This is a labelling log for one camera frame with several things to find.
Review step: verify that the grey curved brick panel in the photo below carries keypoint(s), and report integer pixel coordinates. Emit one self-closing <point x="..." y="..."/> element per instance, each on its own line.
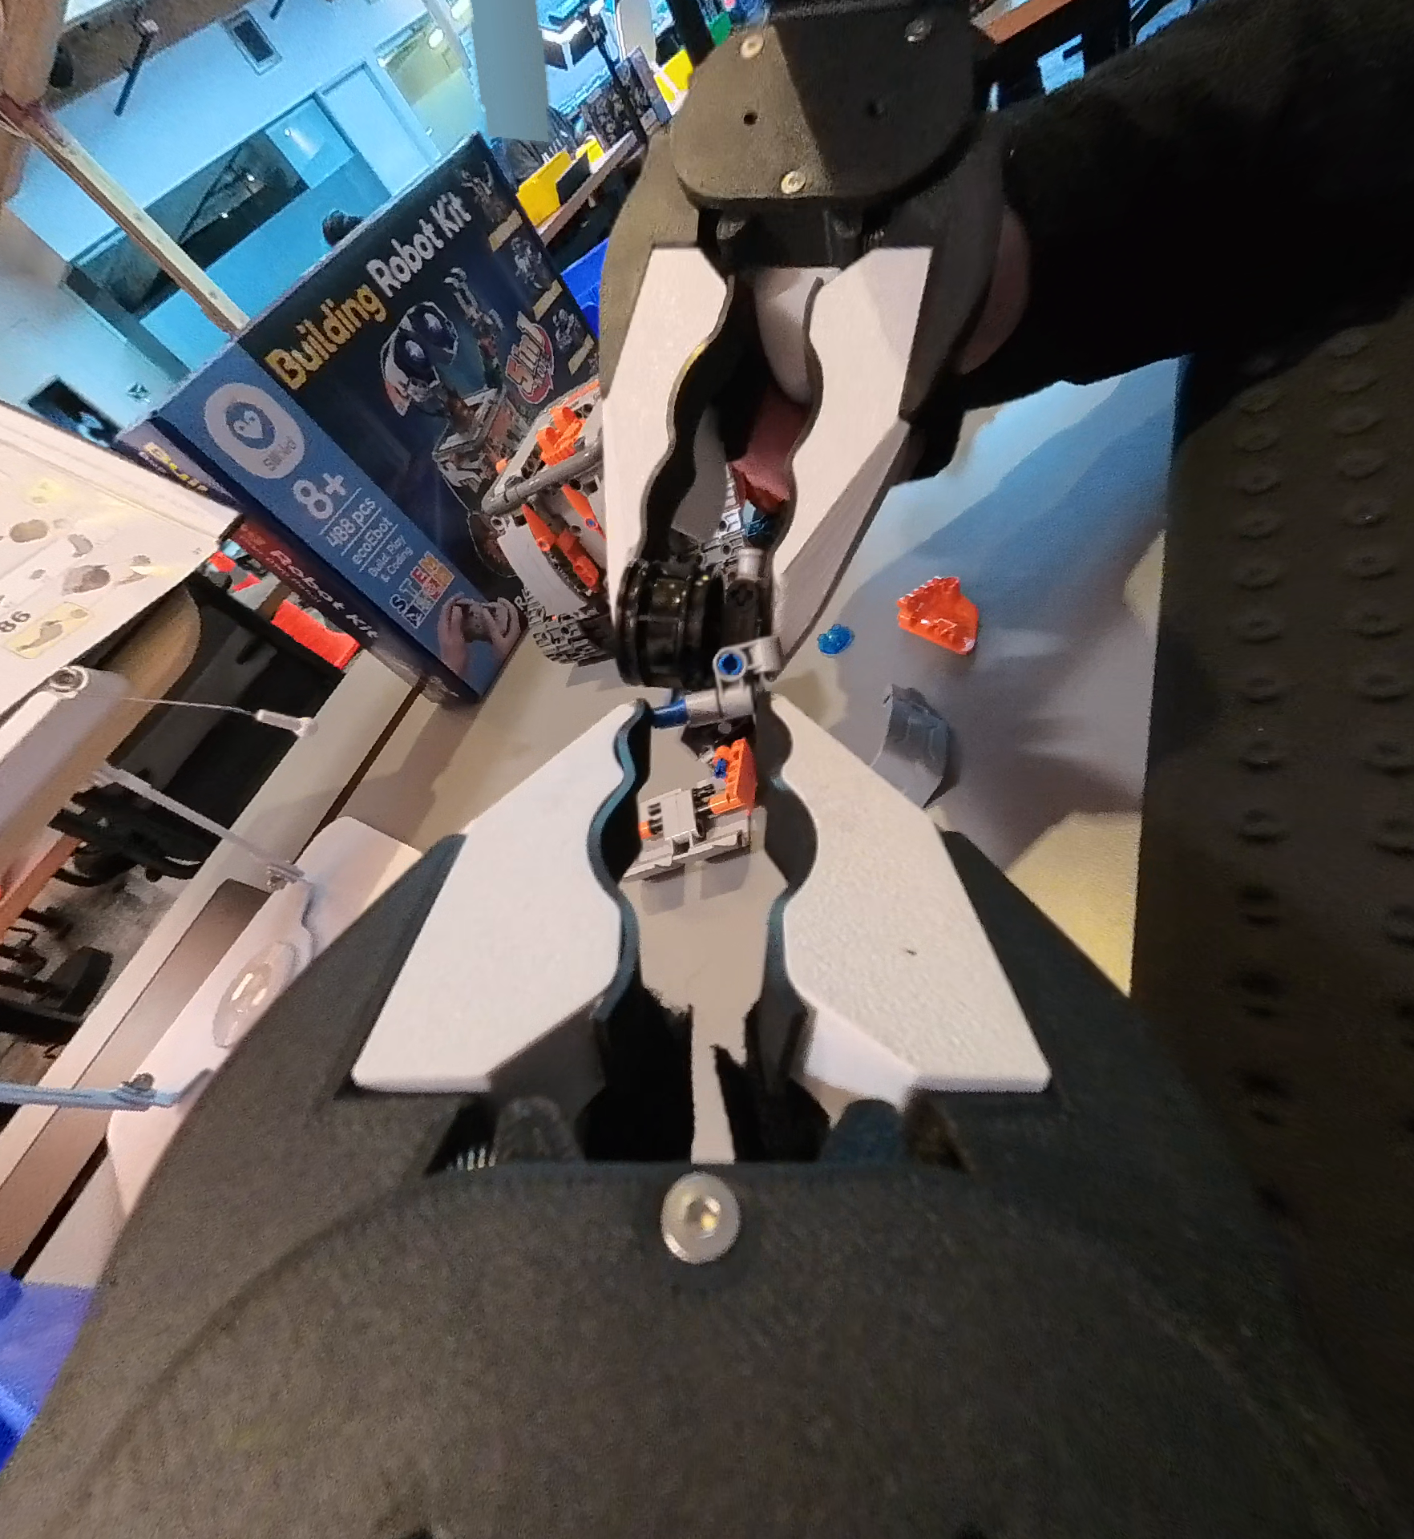
<point x="914" y="739"/>

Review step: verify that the black toy wheel hub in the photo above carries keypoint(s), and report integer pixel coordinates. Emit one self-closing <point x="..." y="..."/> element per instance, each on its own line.
<point x="672" y="613"/>

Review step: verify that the blue toy kit box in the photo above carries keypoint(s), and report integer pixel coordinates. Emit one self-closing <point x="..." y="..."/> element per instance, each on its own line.
<point x="393" y="420"/>

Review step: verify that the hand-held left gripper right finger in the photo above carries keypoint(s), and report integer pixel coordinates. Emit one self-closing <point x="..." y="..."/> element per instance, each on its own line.
<point x="914" y="962"/>

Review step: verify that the open instruction booklet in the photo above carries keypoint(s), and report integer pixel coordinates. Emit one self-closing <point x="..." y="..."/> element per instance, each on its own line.
<point x="59" y="541"/>

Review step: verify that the black dimpled mat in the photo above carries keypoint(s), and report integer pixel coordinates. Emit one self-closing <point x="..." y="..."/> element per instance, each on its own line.
<point x="1320" y="841"/>

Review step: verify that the yellow plastic bin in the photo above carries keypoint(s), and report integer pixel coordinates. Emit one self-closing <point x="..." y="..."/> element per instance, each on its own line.
<point x="559" y="179"/>

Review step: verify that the orange brick piece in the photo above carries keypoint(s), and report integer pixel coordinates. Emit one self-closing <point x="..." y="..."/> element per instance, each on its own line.
<point x="939" y="616"/>

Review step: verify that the person's right hand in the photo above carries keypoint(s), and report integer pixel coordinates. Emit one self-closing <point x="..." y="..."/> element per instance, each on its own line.
<point x="1002" y="300"/>

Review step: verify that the clear blue round stud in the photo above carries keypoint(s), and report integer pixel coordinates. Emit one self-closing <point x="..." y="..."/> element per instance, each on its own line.
<point x="836" y="641"/>

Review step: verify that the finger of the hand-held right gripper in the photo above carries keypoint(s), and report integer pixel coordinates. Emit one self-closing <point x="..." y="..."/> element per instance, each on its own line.
<point x="864" y="360"/>
<point x="647" y="360"/>

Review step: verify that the blue connector pin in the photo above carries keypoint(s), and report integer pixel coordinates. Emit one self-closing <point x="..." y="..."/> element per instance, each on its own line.
<point x="678" y="707"/>

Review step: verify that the person's right forearm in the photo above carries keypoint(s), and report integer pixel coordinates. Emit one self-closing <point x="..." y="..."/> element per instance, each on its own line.
<point x="1237" y="179"/>

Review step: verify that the tracked toy brick robot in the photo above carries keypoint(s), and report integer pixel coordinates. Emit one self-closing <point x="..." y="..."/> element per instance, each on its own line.
<point x="552" y="552"/>

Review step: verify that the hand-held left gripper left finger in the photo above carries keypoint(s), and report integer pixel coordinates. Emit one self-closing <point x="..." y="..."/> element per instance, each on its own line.
<point x="492" y="962"/>

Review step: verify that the grey orange axle assembly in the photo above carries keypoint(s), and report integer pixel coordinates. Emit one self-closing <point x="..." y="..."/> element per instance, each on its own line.
<point x="688" y="818"/>

